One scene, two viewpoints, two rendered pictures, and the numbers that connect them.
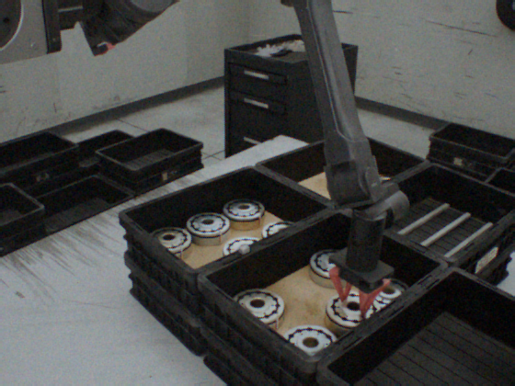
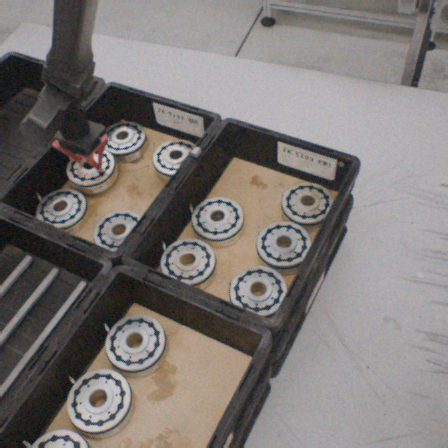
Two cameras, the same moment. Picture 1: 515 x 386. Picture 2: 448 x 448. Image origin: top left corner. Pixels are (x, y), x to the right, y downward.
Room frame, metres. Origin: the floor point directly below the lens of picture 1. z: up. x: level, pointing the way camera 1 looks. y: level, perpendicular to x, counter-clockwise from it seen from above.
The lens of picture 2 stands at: (1.63, -0.13, 1.70)
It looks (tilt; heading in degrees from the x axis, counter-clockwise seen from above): 53 degrees down; 165
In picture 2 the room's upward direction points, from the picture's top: 7 degrees counter-clockwise
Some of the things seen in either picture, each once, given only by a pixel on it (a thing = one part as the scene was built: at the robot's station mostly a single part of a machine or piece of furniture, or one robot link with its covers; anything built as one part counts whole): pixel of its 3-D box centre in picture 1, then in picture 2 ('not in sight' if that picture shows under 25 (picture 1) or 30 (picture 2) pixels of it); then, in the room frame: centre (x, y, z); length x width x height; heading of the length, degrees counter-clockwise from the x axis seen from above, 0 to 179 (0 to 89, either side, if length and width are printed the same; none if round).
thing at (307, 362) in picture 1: (327, 276); (113, 161); (0.82, -0.13, 0.92); 0.40 x 0.30 x 0.02; 132
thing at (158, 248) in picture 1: (226, 214); (247, 211); (1.05, 0.07, 0.92); 0.40 x 0.30 x 0.02; 132
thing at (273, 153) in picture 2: (227, 234); (248, 227); (1.05, 0.07, 0.87); 0.40 x 0.30 x 0.11; 132
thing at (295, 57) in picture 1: (290, 124); not in sight; (2.87, -0.16, 0.45); 0.60 x 0.45 x 0.90; 140
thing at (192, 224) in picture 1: (208, 224); (283, 243); (1.10, 0.12, 0.86); 0.10 x 0.10 x 0.01
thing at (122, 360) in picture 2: not in sight; (135, 342); (1.19, -0.19, 0.86); 0.10 x 0.10 x 0.01
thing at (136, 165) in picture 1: (153, 192); not in sight; (2.18, 0.49, 0.37); 0.40 x 0.30 x 0.45; 140
